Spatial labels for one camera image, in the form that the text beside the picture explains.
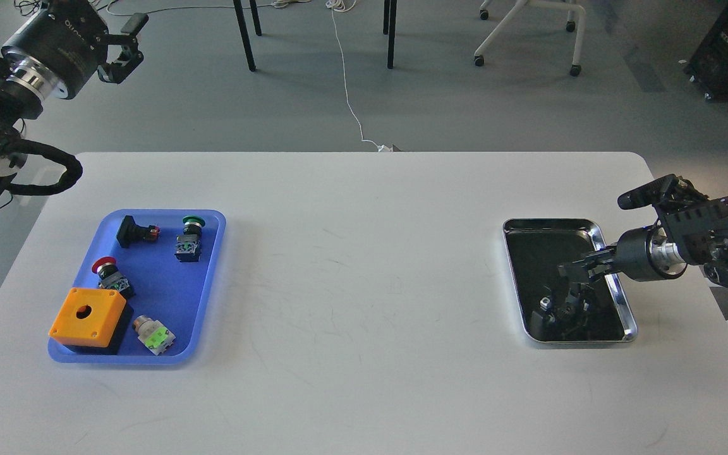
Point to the black table leg left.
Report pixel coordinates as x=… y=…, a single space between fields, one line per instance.
x=243 y=29

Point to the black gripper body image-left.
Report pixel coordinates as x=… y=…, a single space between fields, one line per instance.
x=63 y=36

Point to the orange button box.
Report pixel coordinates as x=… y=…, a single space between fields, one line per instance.
x=88 y=318

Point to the black selector switch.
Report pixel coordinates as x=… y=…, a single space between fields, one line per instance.
x=129 y=232

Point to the silver metal tray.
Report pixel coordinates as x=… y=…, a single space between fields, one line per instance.
x=554 y=311

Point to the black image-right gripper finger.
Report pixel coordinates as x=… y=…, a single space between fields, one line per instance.
x=590 y=267

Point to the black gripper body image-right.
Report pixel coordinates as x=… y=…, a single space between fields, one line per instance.
x=645 y=254

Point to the black table leg right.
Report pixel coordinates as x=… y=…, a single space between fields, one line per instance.
x=389 y=11

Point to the blue plastic tray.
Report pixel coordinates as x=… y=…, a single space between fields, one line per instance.
x=175 y=293

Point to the green push button switch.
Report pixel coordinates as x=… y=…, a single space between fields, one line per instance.
x=188 y=245

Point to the red push button switch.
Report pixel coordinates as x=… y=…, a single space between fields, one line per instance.
x=106 y=268

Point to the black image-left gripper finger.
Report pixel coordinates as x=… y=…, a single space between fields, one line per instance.
x=129 y=55

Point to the black table leg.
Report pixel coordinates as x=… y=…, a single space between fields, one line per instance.
x=243 y=29
x=389 y=11

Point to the silver green indicator switch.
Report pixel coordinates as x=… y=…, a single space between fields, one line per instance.
x=153 y=334

